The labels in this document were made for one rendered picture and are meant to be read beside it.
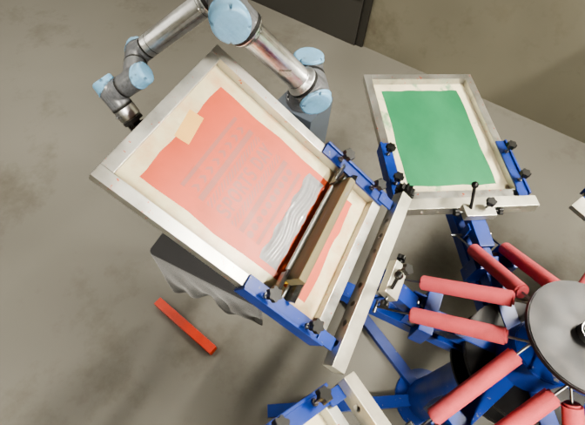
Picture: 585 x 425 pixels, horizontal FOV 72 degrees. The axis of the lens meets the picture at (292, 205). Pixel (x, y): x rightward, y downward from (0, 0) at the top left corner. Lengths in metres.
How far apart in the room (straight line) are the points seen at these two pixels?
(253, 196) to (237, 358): 1.35
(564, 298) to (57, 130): 3.32
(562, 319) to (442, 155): 0.95
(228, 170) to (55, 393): 1.75
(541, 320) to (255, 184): 0.89
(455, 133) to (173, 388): 1.96
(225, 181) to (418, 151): 1.05
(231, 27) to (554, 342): 1.22
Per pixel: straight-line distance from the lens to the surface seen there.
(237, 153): 1.27
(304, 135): 1.38
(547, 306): 1.34
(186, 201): 1.16
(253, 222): 1.22
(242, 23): 1.23
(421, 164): 1.94
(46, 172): 3.35
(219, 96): 1.33
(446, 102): 2.28
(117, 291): 2.68
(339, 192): 1.32
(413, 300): 1.46
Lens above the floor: 2.36
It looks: 57 degrees down
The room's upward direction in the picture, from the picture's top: 6 degrees clockwise
